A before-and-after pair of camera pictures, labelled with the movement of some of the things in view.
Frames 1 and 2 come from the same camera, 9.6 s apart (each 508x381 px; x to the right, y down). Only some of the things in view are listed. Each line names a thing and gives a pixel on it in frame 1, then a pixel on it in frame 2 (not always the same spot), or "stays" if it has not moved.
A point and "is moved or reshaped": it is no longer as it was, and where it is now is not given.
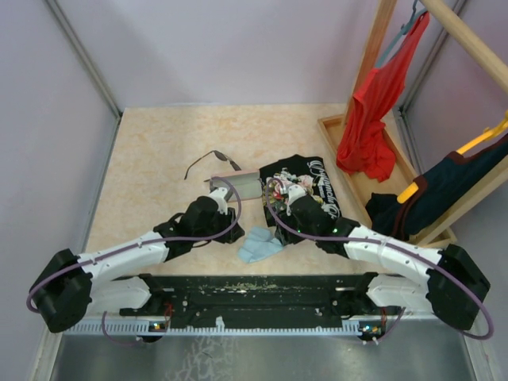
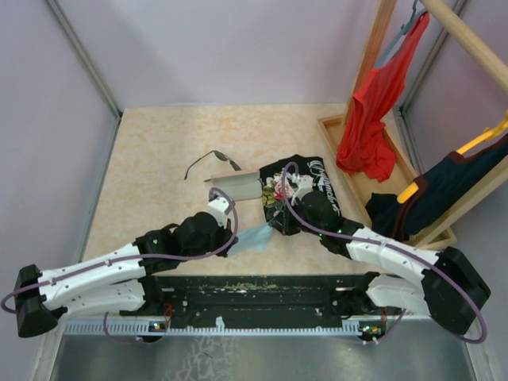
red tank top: x=364 y=143 stays
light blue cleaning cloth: x=259 y=244 is moved or reshaped
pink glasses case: x=248 y=185 stays
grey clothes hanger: x=401 y=33 stays
